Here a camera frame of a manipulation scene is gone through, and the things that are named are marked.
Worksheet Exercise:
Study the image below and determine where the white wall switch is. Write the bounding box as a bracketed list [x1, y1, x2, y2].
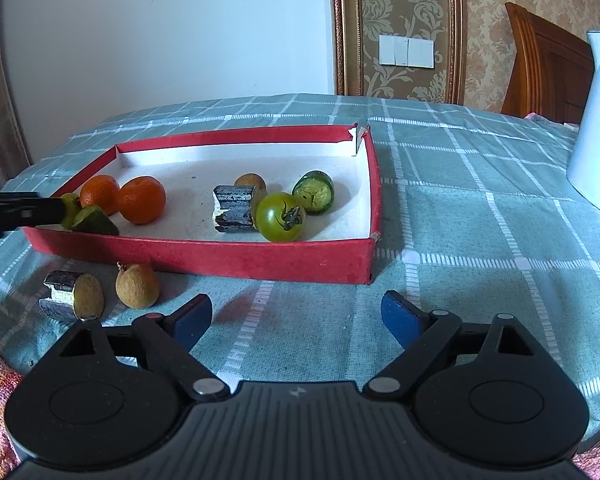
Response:
[378, 34, 435, 69]

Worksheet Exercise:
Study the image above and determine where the silver kiwi piece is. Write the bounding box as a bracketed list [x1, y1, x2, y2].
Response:
[38, 270, 105, 322]

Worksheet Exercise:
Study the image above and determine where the green tomato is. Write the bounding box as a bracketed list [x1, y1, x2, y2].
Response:
[255, 191, 307, 242]

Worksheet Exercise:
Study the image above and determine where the wooden headboard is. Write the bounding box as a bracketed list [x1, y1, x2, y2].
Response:
[500, 2, 596, 126]

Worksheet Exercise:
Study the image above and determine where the white electric kettle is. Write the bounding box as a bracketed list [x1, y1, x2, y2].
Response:
[565, 25, 600, 222]

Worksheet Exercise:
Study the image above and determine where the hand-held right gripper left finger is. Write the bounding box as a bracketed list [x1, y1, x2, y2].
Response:
[55, 293, 232, 402]

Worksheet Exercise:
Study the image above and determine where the green cucumber piece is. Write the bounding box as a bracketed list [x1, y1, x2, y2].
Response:
[292, 170, 336, 215]

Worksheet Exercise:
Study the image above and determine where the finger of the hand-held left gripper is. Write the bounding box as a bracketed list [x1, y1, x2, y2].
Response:
[0, 191, 67, 240]

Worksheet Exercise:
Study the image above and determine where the gold wall moulding frame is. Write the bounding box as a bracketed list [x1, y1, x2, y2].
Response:
[329, 0, 467, 106]

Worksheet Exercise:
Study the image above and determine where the orange mandarin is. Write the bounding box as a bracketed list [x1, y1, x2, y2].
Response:
[117, 176, 167, 225]
[80, 175, 122, 217]

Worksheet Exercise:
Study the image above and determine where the cut green lime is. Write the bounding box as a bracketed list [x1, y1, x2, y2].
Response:
[71, 205, 121, 237]

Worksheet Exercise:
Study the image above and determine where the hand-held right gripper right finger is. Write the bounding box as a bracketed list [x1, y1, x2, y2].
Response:
[362, 290, 545, 402]

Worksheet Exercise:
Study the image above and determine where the small yellow-green fruit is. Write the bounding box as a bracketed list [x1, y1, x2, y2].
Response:
[59, 193, 83, 230]

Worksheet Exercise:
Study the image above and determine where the pink floral bedding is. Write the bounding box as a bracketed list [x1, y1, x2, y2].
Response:
[524, 111, 581, 132]

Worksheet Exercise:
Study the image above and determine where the red cardboard box tray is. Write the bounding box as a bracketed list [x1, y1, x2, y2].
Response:
[22, 124, 382, 286]

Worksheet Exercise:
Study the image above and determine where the dark sugarcane piece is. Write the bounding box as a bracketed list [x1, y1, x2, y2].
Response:
[212, 184, 262, 233]

